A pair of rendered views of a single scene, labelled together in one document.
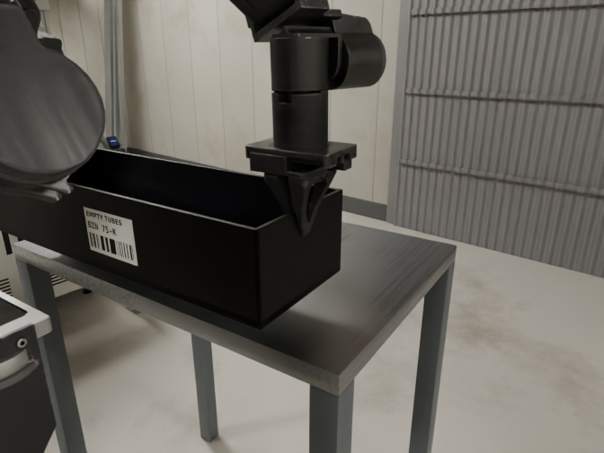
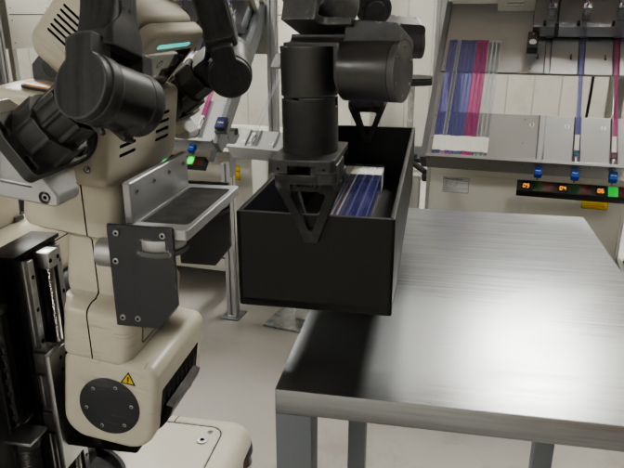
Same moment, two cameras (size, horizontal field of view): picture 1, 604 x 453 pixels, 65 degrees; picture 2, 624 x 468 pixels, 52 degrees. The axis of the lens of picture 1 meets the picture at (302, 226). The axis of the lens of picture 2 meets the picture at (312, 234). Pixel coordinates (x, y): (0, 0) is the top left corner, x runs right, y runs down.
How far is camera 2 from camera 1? 0.65 m
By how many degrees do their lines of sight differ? 63
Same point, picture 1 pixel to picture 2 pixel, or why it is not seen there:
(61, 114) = (86, 89)
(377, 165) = not seen: outside the picture
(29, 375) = (164, 260)
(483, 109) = not seen: outside the picture
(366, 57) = (360, 68)
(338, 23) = (352, 31)
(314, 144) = (292, 149)
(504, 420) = not seen: outside the picture
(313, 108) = (291, 114)
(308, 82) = (287, 88)
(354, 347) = (328, 389)
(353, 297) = (435, 370)
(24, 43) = (86, 50)
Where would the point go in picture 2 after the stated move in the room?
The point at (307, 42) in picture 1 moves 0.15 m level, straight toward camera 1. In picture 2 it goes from (285, 51) to (123, 55)
